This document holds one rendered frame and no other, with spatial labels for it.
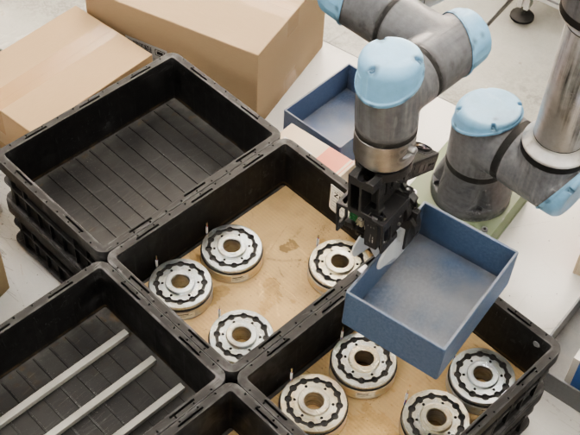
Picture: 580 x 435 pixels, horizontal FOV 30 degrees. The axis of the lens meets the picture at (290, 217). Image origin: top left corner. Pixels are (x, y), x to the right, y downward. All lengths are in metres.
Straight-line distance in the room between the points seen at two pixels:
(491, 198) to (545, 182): 0.18
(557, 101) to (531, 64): 1.81
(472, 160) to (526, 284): 0.26
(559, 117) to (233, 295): 0.59
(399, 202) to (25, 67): 1.00
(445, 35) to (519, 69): 2.25
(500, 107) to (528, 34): 1.77
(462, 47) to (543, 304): 0.82
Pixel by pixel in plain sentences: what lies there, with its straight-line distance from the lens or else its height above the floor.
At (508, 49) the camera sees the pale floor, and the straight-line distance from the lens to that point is 3.59.
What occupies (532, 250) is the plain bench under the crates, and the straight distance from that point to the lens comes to 2.08.
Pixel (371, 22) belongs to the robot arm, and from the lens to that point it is 1.32.
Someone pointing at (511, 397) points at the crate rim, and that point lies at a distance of 1.60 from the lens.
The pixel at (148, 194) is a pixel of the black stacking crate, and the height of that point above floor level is 0.83.
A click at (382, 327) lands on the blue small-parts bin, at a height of 1.11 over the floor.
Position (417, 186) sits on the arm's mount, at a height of 0.76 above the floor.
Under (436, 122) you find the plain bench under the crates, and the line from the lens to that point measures 2.27.
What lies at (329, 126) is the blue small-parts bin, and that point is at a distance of 2.23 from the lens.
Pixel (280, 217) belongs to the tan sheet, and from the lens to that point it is 1.88.
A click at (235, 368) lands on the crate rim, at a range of 1.58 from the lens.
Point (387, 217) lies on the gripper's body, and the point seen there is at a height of 1.26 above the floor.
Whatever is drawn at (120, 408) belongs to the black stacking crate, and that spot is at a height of 0.83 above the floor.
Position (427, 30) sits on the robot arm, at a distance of 1.29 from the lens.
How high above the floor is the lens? 2.26
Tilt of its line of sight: 49 degrees down
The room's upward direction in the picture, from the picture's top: 3 degrees clockwise
